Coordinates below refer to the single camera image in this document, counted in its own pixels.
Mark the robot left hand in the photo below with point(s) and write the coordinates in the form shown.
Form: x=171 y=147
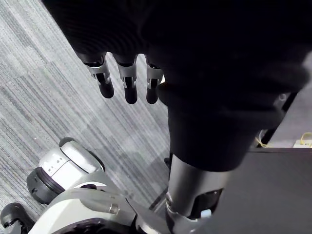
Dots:
x=200 y=73

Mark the black metal bar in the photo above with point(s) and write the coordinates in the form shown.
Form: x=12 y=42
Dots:
x=273 y=124

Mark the white power strip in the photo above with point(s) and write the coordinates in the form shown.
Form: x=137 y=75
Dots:
x=302 y=144

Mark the robot silver leg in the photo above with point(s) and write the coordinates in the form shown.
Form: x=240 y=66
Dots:
x=73 y=209

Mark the robot dark foot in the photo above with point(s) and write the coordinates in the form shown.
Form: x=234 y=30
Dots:
x=13 y=217

